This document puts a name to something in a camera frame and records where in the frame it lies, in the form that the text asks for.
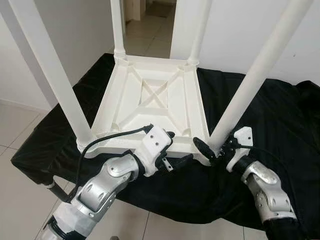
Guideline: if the black fabric table cover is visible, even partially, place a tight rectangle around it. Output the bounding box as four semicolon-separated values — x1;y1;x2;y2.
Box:
11;52;320;238

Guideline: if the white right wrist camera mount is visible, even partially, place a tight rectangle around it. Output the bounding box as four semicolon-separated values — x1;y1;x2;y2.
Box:
226;126;254;173

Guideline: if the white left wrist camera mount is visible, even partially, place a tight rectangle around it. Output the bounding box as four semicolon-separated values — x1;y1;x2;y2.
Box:
136;125;173;177

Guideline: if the white plastic table leg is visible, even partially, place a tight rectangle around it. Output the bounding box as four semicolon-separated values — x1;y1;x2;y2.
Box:
7;0;97;147
209;0;315;152
110;0;127;60
186;0;213;66

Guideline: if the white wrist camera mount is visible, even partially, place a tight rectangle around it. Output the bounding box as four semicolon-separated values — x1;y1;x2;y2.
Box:
136;125;173;177
226;126;254;173

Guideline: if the black metal table leg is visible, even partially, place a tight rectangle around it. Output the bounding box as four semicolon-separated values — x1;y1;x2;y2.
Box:
47;180;68;203

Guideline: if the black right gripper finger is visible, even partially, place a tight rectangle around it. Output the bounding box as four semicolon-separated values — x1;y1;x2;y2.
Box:
193;137;219;165

